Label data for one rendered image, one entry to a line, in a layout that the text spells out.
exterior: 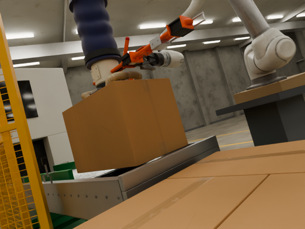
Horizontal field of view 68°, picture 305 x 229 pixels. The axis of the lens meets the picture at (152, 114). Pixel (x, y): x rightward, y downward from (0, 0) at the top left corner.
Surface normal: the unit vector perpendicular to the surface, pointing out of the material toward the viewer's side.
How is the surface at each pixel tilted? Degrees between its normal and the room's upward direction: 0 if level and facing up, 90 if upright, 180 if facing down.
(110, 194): 90
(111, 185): 90
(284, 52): 100
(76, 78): 90
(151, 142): 90
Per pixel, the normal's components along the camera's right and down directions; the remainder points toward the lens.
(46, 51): 0.38, -0.17
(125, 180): 0.66, -0.23
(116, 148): -0.69, 0.15
